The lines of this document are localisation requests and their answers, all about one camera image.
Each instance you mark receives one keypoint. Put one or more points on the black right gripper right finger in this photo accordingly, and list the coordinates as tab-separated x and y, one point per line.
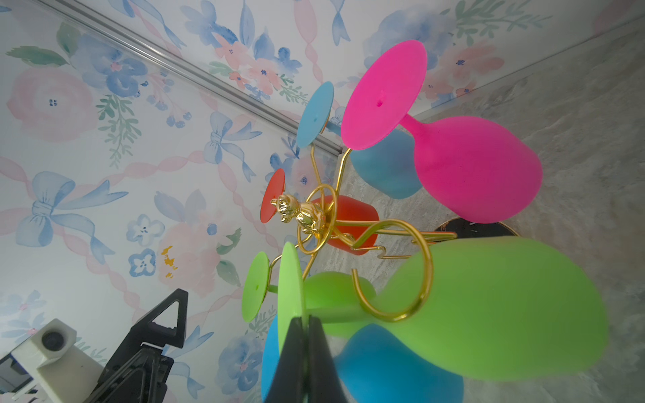
323	383

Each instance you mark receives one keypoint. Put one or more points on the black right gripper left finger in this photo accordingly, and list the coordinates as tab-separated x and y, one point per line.
284	373

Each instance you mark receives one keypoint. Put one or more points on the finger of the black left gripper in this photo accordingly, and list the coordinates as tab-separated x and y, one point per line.
147	331

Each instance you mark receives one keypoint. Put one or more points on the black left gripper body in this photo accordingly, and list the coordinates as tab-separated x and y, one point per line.
141	378

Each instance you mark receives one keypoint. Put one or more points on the blue wine glass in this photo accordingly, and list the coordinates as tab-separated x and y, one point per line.
374	366

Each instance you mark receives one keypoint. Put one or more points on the green wine glass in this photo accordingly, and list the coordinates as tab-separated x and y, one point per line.
506	308
327	289

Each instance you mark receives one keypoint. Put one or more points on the green wine glass on rack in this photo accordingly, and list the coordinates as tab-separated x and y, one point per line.
327	289

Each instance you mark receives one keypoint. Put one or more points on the red wine glass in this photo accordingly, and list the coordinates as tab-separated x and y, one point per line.
325	218

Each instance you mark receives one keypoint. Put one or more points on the gold wine glass rack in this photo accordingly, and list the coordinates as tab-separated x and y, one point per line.
457	228

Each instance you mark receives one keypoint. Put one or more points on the teal wine glass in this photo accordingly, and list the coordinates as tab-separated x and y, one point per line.
387	166

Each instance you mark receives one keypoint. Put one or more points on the pink wine glass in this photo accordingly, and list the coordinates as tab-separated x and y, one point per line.
474	167

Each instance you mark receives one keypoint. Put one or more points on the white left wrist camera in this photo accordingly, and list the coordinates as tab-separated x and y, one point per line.
49	366

